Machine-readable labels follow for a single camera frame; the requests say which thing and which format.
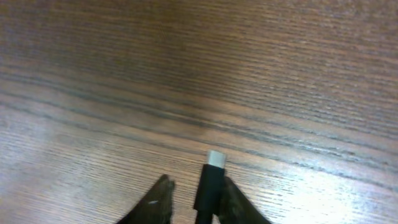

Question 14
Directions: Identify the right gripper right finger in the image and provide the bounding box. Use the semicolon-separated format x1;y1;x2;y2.
218;177;271;224

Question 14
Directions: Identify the black USB charging cable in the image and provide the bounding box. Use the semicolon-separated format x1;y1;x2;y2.
192;149;228;224

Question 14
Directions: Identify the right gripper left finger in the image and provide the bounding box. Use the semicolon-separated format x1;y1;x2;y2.
117;174;175;224

